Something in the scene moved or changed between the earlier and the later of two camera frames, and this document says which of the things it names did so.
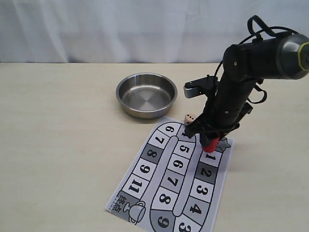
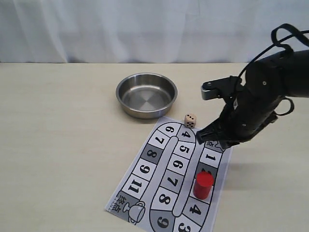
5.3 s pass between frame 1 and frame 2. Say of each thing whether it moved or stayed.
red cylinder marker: moved
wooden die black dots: stayed
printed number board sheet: stayed
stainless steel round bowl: stayed
